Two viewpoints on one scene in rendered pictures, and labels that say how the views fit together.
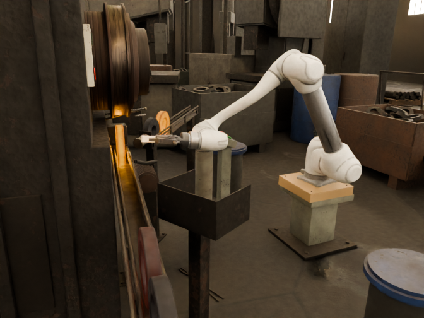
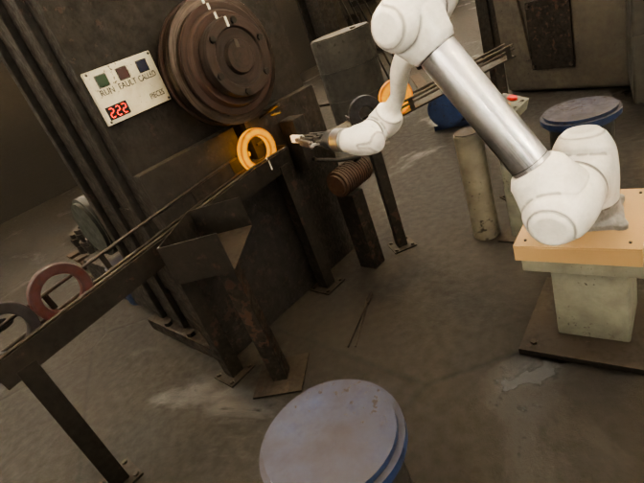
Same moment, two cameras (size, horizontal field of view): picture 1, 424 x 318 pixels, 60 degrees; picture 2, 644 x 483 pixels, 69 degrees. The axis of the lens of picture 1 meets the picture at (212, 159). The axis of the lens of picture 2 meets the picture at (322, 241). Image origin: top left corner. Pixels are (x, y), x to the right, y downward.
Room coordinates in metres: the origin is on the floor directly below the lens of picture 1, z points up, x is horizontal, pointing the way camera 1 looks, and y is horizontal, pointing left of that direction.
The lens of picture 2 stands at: (1.01, -1.44, 1.20)
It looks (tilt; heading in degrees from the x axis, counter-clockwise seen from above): 26 degrees down; 69
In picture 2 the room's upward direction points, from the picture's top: 21 degrees counter-clockwise
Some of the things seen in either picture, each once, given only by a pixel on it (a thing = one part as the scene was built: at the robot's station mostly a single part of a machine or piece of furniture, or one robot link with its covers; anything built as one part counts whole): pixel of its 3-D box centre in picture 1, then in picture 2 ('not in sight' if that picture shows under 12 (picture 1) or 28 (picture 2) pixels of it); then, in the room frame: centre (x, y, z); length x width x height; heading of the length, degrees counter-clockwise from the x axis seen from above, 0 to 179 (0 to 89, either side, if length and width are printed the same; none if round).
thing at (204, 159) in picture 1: (204, 185); (477, 185); (2.39, 0.05, 0.26); 0.12 x 0.12 x 0.52
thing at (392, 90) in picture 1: (394, 96); not in sight; (8.88, -4.36, 0.16); 1.20 x 0.82 x 0.32; 8
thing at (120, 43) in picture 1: (117, 62); (222, 61); (1.61, 0.41, 1.11); 0.47 x 0.06 x 0.47; 18
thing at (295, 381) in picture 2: (203, 271); (244, 308); (1.21, 0.03, 0.36); 0.26 x 0.20 x 0.72; 53
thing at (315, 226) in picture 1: (312, 217); (595, 285); (2.13, -0.65, 0.16); 0.40 x 0.40 x 0.31; 24
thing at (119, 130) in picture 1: (120, 144); (257, 150); (1.61, 0.42, 0.75); 0.18 x 0.03 x 0.18; 17
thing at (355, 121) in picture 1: (394, 141); not in sight; (3.51, -1.80, 0.33); 0.93 x 0.73 x 0.66; 25
